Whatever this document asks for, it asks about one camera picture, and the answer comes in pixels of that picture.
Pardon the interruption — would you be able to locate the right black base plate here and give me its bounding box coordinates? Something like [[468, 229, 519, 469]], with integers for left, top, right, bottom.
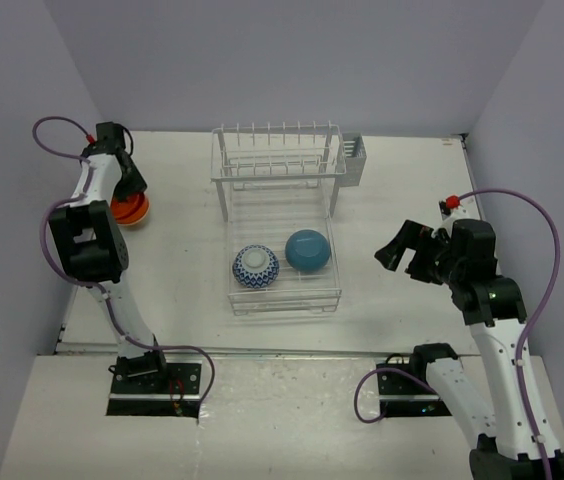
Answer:
[[376, 372, 451, 419]]

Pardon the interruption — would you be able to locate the orange bowl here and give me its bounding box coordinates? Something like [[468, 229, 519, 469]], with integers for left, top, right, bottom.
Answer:
[[110, 197, 151, 231], [110, 192, 151, 221]]

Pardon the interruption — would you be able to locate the purple cable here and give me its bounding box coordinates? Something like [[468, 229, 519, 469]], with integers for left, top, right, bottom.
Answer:
[[31, 116, 216, 407], [352, 188, 562, 480]]

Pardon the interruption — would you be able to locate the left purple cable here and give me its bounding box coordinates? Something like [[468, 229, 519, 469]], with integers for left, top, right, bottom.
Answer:
[[31, 116, 216, 407]]

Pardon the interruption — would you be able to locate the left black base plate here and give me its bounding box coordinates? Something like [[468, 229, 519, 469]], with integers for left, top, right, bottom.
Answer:
[[106, 361, 202, 419]]

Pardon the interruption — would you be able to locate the blue patterned bowl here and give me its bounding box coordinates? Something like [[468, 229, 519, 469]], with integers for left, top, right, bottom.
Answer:
[[232, 245, 280, 289]]

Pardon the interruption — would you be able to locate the white wire dish rack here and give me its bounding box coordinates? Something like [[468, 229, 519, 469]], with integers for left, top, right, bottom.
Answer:
[[210, 122, 346, 315]]

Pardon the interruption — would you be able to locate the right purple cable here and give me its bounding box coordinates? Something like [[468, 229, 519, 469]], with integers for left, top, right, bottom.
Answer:
[[352, 188, 562, 480]]

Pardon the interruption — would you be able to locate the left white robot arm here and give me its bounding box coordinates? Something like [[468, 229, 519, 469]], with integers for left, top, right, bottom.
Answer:
[[45, 122, 170, 393]]

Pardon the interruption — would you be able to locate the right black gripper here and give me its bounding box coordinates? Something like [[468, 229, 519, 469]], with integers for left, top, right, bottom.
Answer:
[[375, 219, 464, 286]]

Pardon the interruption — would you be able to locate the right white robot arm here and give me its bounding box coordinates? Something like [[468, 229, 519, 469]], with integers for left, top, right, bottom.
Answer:
[[375, 218, 564, 479]]

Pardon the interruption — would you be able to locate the teal bowl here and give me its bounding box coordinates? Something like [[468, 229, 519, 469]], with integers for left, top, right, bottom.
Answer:
[[285, 229, 331, 273]]

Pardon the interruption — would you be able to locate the grey cutlery holder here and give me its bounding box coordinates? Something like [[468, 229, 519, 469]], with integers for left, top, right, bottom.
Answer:
[[341, 132, 367, 187]]

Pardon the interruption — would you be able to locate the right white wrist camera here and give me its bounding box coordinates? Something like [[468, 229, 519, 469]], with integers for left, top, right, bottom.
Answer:
[[438, 195, 472, 236]]

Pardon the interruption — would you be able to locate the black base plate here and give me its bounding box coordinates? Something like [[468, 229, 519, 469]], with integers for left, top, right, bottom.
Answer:
[[106, 361, 202, 419], [376, 372, 451, 419]]

